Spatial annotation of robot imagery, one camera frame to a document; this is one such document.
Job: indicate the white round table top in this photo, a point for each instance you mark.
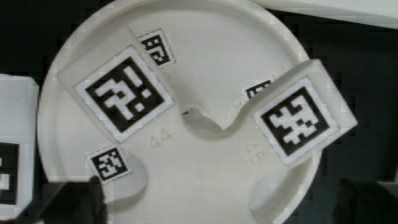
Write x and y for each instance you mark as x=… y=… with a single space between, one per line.
x=225 y=50

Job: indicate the white L-shaped fence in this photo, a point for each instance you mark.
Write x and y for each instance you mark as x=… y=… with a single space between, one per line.
x=344 y=10

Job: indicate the white cross-shaped table base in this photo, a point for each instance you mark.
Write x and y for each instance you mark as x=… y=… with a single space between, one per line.
x=186 y=170

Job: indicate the white table leg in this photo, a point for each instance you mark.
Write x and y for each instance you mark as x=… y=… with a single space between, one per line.
x=193 y=114

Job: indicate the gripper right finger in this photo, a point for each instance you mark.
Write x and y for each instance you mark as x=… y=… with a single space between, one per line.
x=367 y=203

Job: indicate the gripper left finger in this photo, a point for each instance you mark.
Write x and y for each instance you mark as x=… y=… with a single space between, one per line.
x=69 y=204

